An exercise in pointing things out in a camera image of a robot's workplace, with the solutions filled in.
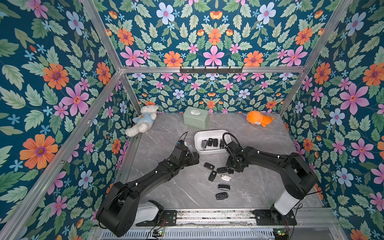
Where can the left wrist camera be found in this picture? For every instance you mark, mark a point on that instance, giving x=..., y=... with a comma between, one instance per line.
x=180, y=150

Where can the black slim car key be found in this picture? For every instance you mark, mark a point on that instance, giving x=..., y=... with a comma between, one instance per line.
x=222, y=146

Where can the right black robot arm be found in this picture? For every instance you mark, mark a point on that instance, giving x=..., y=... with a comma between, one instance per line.
x=297, y=177

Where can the orange plush toy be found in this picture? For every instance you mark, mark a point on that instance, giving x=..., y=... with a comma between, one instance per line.
x=257, y=118

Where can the green tissue box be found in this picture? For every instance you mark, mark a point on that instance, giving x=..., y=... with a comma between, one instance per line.
x=196, y=118

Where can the white teddy bear plush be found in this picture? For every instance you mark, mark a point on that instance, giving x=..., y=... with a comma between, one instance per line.
x=144, y=121

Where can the black hook rail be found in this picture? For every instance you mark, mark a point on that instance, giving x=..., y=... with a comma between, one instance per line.
x=211, y=70

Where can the white storage box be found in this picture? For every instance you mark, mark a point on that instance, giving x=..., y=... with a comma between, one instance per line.
x=214, y=134

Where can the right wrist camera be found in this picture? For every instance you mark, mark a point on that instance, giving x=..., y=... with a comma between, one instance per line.
x=233, y=147

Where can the white car key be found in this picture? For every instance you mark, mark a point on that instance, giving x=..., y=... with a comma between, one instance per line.
x=225, y=178

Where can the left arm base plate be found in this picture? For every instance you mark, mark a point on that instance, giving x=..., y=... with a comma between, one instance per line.
x=165, y=218

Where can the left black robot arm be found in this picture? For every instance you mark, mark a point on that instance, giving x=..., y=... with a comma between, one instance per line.
x=120, y=206

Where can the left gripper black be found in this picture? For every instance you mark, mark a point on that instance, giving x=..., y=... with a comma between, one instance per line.
x=191, y=162

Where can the white perforated vent strip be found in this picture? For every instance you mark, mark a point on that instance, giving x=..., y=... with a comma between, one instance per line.
x=193, y=234

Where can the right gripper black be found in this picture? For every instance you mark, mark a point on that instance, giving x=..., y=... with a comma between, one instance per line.
x=235, y=162

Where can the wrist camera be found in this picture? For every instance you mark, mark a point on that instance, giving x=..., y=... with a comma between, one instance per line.
x=233, y=147
x=180, y=150

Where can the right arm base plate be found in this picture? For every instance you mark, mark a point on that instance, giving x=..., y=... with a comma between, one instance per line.
x=274, y=218

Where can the black car key bottom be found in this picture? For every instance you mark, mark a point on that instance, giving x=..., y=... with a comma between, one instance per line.
x=222, y=196

